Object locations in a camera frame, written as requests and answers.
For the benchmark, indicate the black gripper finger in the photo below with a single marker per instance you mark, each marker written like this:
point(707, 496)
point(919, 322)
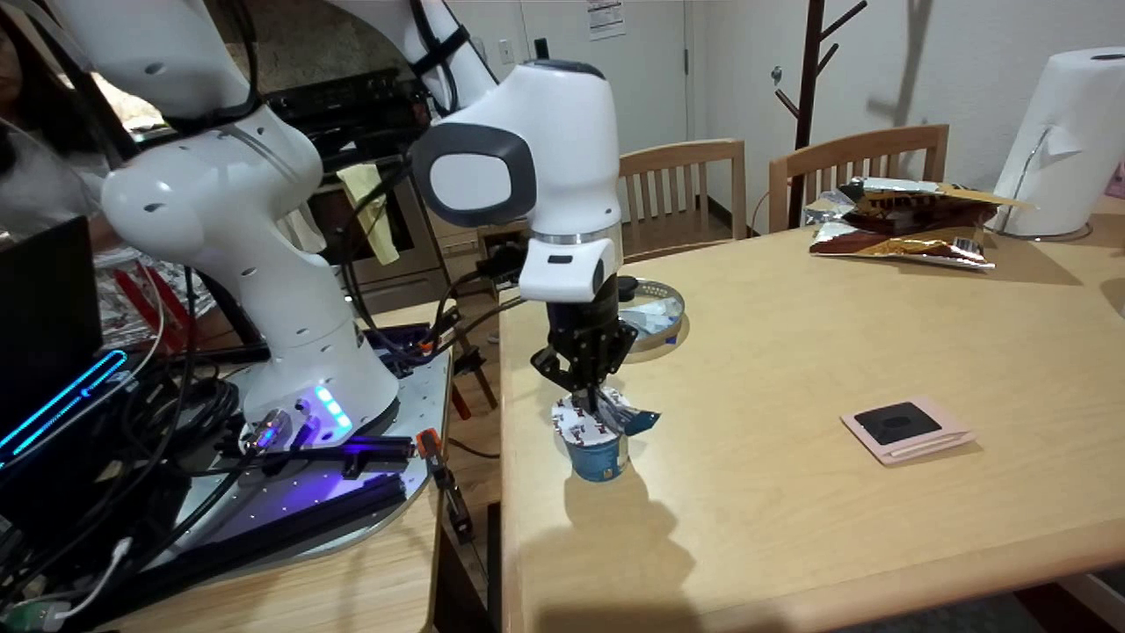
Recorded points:
point(613, 380)
point(565, 375)

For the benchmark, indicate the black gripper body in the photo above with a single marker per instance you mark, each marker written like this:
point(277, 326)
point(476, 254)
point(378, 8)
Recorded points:
point(593, 333)

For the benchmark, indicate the blue grey snack bar packet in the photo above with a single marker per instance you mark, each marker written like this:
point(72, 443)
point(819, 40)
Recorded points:
point(598, 424)

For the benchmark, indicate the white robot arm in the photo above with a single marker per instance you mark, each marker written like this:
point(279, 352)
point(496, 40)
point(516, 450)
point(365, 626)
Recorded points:
point(536, 143)

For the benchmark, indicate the glass pot lid black knob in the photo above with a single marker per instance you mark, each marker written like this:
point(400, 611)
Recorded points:
point(654, 312)

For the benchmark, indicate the right wooden chair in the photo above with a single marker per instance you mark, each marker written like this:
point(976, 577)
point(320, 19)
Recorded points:
point(683, 193)

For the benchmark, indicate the wooden chair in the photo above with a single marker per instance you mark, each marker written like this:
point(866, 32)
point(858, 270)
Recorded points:
point(900, 151)
point(683, 193)

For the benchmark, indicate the brown snack bags pile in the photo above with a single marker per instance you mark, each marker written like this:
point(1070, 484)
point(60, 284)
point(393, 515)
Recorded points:
point(900, 218)

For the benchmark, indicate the left wooden chair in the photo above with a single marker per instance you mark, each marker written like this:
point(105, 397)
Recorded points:
point(900, 151)

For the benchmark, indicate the black electronics box blue light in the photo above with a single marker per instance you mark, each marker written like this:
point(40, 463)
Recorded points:
point(40, 410)

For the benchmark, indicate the white electric water boiler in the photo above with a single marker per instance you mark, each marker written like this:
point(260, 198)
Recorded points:
point(1068, 146)

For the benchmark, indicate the black laptop screen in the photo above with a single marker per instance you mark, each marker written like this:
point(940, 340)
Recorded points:
point(47, 318)

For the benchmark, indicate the grey metal robot base plate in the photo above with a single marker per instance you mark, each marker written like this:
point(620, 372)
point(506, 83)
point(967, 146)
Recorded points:
point(320, 477)

